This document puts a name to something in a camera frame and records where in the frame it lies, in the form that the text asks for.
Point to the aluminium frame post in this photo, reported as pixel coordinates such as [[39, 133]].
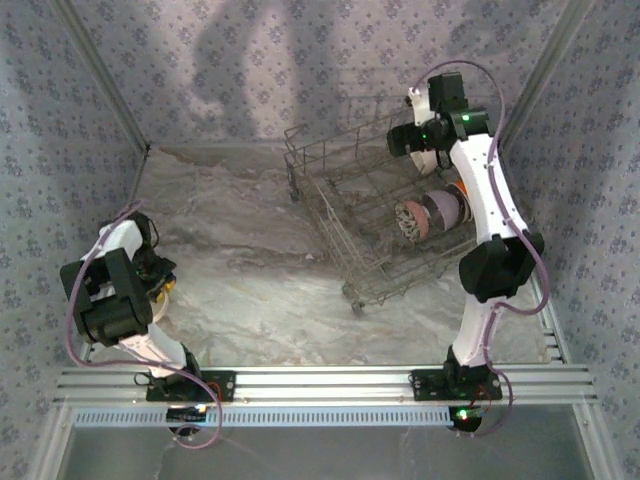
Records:
[[102, 75], [542, 75]]

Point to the aluminium frame leg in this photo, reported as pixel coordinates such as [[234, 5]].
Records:
[[594, 440], [52, 440]]

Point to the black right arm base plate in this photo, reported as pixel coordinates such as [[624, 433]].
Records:
[[430, 385]]

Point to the orange bowl white inside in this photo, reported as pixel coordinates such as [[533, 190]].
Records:
[[459, 189]]

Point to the aluminium mounting rail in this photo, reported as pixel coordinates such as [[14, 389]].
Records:
[[325, 385]]

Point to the cream bowl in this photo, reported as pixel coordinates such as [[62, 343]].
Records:
[[162, 311]]

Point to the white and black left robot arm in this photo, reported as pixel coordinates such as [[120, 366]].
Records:
[[107, 300]]

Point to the striped bowl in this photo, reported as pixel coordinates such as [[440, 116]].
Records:
[[444, 210]]

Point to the pink patterned bowl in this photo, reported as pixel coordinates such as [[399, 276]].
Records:
[[412, 220]]

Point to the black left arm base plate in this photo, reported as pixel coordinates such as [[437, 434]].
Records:
[[225, 385]]

